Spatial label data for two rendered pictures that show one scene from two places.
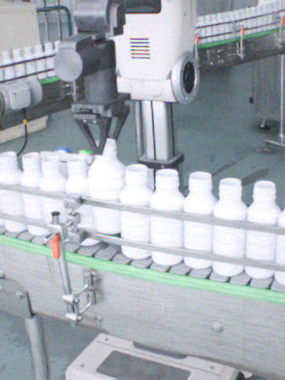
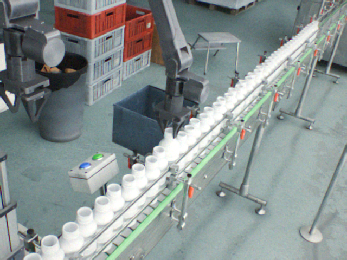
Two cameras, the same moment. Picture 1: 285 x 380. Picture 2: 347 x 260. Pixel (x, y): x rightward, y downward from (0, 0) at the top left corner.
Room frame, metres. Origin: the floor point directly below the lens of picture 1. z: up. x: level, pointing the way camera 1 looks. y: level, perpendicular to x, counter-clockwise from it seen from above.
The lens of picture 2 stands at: (1.05, 1.13, 1.86)
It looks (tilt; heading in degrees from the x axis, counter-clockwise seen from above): 31 degrees down; 267
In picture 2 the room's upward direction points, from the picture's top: 8 degrees clockwise
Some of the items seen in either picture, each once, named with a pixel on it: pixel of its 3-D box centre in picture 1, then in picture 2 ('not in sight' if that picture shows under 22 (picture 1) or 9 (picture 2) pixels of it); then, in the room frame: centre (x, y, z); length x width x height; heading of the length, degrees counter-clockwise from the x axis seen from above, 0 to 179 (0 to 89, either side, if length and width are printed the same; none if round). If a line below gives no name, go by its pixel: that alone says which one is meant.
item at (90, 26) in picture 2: not in sight; (91, 15); (1.80, -2.55, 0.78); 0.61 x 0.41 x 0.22; 68
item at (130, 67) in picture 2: not in sight; (123, 59); (1.55, -3.20, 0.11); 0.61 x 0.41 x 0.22; 64
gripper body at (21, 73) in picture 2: not in sight; (20, 67); (1.35, 0.38, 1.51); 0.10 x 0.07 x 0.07; 151
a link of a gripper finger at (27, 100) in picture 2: not in sight; (29, 101); (1.34, 0.39, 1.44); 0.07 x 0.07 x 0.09; 61
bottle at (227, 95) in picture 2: not in sight; (225, 111); (0.78, -0.34, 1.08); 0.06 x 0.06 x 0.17
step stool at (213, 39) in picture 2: not in sight; (212, 49); (0.48, -3.67, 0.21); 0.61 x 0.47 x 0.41; 114
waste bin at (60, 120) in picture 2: not in sight; (59, 98); (1.87, -1.70, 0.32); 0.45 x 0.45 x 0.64
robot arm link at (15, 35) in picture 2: not in sight; (20, 40); (1.35, 0.38, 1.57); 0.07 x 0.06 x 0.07; 152
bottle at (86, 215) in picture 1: (82, 200); (157, 169); (1.04, 0.11, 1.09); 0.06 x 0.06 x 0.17
